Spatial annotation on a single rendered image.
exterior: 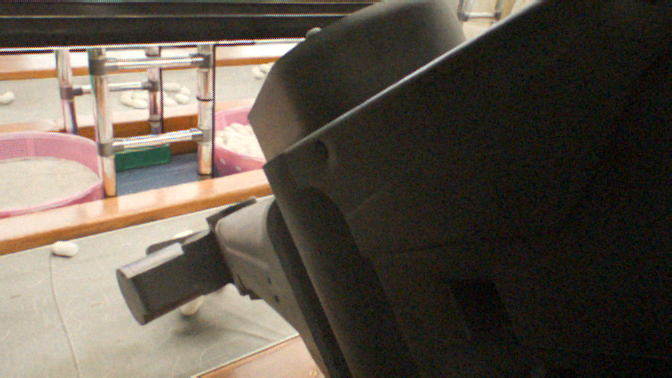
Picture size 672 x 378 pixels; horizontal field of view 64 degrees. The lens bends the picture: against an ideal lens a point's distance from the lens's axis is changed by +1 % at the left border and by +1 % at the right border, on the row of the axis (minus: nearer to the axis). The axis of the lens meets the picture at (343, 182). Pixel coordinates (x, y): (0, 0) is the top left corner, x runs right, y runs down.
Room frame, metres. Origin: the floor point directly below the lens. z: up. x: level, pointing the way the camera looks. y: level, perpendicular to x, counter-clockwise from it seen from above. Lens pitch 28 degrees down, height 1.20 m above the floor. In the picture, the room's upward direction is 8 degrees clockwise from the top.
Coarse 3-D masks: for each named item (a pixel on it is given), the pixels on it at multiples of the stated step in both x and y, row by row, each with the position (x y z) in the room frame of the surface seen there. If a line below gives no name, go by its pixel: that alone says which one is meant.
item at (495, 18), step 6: (462, 0) 1.48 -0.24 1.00; (468, 0) 1.48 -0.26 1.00; (498, 0) 1.58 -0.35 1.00; (504, 0) 1.58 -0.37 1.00; (462, 6) 1.48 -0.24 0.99; (498, 6) 1.57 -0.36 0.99; (462, 12) 1.48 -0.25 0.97; (492, 12) 1.57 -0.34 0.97; (498, 12) 1.57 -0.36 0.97; (462, 18) 1.48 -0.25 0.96; (468, 18) 1.49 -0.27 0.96; (474, 18) 1.52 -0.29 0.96; (480, 18) 1.53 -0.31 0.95; (486, 18) 1.55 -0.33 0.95; (492, 18) 1.56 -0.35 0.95; (498, 18) 1.57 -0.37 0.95; (462, 24) 1.48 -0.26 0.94; (492, 24) 1.57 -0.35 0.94
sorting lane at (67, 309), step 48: (96, 240) 0.59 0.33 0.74; (144, 240) 0.61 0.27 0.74; (0, 288) 0.48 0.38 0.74; (48, 288) 0.49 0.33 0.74; (96, 288) 0.50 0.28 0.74; (0, 336) 0.41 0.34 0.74; (48, 336) 0.42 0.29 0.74; (96, 336) 0.43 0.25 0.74; (144, 336) 0.44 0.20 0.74; (192, 336) 0.44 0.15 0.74; (240, 336) 0.45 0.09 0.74; (288, 336) 0.46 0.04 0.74
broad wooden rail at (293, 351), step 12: (276, 348) 0.42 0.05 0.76; (288, 348) 0.42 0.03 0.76; (300, 348) 0.43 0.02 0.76; (240, 360) 0.42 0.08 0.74; (252, 360) 0.40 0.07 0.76; (264, 360) 0.40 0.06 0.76; (276, 360) 0.40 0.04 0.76; (288, 360) 0.41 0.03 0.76; (300, 360) 0.41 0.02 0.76; (312, 360) 0.41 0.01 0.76; (216, 372) 0.38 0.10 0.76; (228, 372) 0.38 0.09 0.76; (240, 372) 0.38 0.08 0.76; (252, 372) 0.38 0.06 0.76; (264, 372) 0.39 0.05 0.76; (276, 372) 0.39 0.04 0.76; (288, 372) 0.39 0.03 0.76; (300, 372) 0.39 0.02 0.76; (312, 372) 0.39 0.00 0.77
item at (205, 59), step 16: (96, 48) 0.67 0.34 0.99; (208, 48) 0.77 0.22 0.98; (96, 64) 0.67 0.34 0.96; (112, 64) 0.69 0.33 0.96; (128, 64) 0.70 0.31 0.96; (144, 64) 0.72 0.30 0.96; (160, 64) 0.73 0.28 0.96; (176, 64) 0.75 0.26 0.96; (192, 64) 0.76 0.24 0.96; (208, 64) 0.77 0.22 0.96; (96, 80) 0.67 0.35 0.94; (208, 80) 0.77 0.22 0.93; (96, 96) 0.67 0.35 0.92; (208, 96) 0.77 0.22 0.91; (96, 112) 0.67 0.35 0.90; (208, 112) 0.77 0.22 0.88; (96, 128) 0.67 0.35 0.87; (112, 128) 0.68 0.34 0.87; (192, 128) 0.77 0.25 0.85; (208, 128) 0.77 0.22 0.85; (96, 144) 0.68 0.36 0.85; (112, 144) 0.68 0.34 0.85; (128, 144) 0.70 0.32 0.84; (144, 144) 0.71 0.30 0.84; (208, 144) 0.77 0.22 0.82; (112, 160) 0.68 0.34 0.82; (208, 160) 0.77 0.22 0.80; (112, 176) 0.68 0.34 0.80; (208, 176) 0.77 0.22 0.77; (112, 192) 0.68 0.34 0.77
